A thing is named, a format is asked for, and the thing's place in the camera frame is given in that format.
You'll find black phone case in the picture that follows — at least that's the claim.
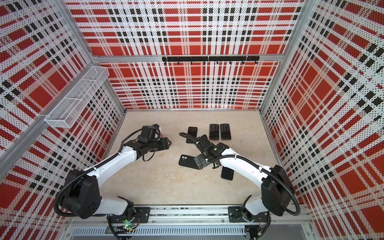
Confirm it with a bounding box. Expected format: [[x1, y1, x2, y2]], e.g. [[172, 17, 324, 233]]
[[179, 155, 199, 170]]

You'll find black phone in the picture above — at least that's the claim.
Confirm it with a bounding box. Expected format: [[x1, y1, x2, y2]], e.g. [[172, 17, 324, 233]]
[[209, 124, 220, 141], [186, 127, 198, 144], [220, 124, 232, 140], [221, 167, 234, 181]]

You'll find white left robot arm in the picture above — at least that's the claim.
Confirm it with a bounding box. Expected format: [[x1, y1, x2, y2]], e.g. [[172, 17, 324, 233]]
[[54, 125, 172, 221]]

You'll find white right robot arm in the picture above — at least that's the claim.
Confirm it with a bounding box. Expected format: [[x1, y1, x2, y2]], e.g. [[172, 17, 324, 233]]
[[179, 133, 301, 222]]

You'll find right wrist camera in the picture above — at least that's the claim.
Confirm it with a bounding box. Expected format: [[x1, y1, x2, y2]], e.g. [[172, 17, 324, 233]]
[[197, 135, 229, 159]]

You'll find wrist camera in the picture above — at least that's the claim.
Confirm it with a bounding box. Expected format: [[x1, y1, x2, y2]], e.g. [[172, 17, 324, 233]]
[[197, 135, 229, 159], [138, 124, 161, 144]]

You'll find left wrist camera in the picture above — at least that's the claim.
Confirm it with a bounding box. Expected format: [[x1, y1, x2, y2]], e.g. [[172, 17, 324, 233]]
[[138, 124, 161, 144]]

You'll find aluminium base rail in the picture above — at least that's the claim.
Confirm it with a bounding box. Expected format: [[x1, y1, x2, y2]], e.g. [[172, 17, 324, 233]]
[[64, 204, 313, 240]]

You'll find white wire mesh basket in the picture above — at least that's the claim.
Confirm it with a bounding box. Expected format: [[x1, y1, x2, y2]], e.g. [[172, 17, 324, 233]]
[[45, 66, 109, 129]]

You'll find black hook rail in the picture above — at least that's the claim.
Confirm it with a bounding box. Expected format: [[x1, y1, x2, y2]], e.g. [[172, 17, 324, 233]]
[[162, 56, 260, 64]]

